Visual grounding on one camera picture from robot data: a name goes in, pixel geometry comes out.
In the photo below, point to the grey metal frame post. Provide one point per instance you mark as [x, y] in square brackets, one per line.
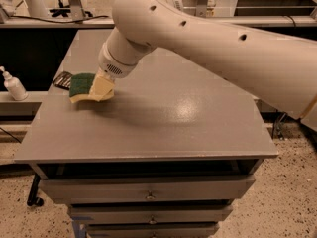
[76, 9]

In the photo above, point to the top grey drawer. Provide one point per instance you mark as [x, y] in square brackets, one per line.
[116, 190]

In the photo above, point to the grey metal bracket post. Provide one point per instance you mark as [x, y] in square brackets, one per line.
[202, 0]

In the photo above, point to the grey drawer cabinet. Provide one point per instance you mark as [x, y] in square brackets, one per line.
[169, 118]

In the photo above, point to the grey drawer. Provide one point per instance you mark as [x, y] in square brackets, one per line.
[151, 214]
[168, 230]
[116, 190]

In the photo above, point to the white pump bottle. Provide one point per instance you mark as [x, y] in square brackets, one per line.
[14, 85]

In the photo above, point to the black caster leg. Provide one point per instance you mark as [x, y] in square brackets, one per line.
[33, 199]

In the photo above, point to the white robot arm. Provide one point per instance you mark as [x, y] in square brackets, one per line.
[280, 70]

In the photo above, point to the bottom grey drawer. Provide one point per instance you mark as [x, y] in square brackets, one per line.
[168, 230]

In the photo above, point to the green and yellow sponge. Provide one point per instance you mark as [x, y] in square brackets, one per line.
[79, 87]

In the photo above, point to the middle grey drawer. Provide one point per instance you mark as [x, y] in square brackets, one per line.
[151, 214]

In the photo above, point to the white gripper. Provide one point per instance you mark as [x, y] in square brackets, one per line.
[109, 66]

